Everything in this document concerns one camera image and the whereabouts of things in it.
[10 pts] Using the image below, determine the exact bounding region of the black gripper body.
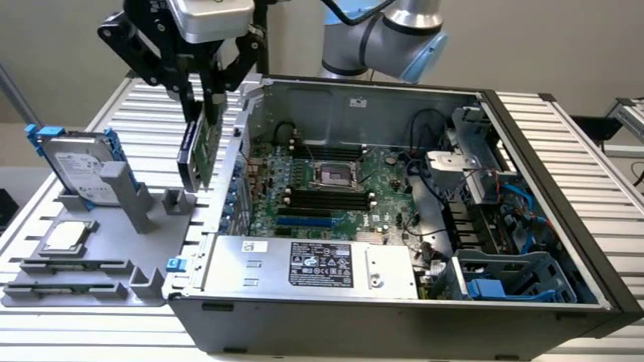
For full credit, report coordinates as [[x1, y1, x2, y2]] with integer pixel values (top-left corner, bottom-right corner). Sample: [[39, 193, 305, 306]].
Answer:
[[122, 0, 187, 58]]

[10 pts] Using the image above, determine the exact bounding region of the green gpu card black shroud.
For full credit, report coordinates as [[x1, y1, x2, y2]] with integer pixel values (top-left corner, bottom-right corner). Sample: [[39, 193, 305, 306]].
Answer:
[[174, 108, 227, 194]]

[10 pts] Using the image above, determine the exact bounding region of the black ram slot bank short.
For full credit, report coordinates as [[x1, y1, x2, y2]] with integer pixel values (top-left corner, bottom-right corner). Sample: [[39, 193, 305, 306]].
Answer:
[[289, 144, 363, 161]]

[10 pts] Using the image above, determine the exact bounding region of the black ram slot bank long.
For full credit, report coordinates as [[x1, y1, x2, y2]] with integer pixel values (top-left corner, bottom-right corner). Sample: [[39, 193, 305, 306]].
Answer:
[[286, 187, 377, 212]]

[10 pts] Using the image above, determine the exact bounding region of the black expansion slot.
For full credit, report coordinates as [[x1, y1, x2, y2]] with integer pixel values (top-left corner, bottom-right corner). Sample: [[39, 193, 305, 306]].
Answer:
[[277, 207, 334, 219]]

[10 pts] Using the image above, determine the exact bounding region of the blue expansion slot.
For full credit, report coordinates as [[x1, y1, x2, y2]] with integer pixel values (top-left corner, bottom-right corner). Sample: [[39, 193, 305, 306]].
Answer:
[[274, 216, 334, 230]]

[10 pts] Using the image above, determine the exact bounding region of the black vertical stand pole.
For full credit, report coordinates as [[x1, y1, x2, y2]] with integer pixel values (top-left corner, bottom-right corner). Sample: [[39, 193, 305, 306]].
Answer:
[[251, 0, 271, 75]]

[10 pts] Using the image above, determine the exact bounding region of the grey slanted metal pole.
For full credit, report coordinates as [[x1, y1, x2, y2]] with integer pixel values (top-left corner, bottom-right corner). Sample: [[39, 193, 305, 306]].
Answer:
[[0, 63, 37, 127]]

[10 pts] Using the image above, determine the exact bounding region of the metal cpu socket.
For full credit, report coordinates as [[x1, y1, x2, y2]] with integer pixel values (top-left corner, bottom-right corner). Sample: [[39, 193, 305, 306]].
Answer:
[[309, 159, 361, 189]]

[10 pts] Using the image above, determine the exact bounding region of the green motherboard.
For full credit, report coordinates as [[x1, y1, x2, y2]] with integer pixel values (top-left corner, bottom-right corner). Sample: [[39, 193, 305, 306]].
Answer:
[[243, 142, 434, 244]]

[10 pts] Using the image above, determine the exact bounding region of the grey plastic parts rack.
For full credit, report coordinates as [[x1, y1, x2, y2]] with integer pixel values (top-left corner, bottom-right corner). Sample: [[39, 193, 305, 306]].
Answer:
[[0, 161, 207, 308]]

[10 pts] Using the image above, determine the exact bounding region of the silver cpu chip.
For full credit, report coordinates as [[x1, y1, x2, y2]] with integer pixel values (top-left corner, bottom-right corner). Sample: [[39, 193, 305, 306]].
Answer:
[[39, 221, 97, 254]]

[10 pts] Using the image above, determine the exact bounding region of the metal disk bay cage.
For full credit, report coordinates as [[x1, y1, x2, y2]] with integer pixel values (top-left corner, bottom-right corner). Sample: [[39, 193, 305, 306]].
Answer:
[[423, 106, 525, 205]]

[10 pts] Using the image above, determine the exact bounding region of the silver chipset heatsink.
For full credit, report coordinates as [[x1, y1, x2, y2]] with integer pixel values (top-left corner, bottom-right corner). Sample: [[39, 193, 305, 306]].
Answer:
[[354, 231, 391, 244]]

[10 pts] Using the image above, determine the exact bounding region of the green ram stick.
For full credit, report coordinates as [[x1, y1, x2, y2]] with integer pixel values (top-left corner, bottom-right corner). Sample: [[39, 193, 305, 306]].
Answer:
[[21, 259, 125, 273]]

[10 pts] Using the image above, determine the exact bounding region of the silver power supply unit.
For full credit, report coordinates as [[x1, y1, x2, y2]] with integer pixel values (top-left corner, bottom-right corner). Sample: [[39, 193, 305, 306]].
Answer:
[[202, 235, 421, 301]]

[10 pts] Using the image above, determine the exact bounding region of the black open pc case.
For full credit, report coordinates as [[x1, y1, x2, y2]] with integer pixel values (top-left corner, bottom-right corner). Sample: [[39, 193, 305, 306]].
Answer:
[[165, 74, 644, 357]]

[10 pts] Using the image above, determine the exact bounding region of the grey blue plastic drive tray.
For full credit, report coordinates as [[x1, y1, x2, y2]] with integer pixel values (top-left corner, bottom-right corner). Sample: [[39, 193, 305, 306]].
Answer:
[[450, 250, 578, 303]]

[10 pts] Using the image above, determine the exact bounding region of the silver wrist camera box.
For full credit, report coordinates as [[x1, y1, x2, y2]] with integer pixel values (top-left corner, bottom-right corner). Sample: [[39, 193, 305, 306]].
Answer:
[[167, 0, 255, 44]]

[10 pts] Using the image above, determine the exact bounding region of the black short wire loop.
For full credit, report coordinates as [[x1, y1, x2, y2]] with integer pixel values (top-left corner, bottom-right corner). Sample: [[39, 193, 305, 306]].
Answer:
[[273, 121, 297, 143]]

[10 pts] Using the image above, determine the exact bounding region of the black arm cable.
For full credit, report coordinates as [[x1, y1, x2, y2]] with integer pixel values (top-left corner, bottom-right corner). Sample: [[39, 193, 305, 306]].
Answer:
[[321, 0, 395, 27]]

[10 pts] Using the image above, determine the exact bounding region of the silver hard disk blue bracket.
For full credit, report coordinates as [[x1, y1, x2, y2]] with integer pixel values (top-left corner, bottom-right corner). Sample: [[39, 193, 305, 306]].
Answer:
[[22, 125, 137, 211]]

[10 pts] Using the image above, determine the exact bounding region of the black looped power wire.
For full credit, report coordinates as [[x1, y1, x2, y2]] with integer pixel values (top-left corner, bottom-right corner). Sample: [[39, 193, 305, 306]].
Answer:
[[407, 108, 447, 154]]

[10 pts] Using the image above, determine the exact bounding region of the blue sata wire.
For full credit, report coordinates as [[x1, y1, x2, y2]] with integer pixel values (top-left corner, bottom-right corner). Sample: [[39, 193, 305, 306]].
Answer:
[[501, 179, 547, 254]]

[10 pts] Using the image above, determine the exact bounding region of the black table bracket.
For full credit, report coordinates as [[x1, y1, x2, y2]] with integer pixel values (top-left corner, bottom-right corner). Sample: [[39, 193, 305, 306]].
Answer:
[[570, 115, 621, 143]]

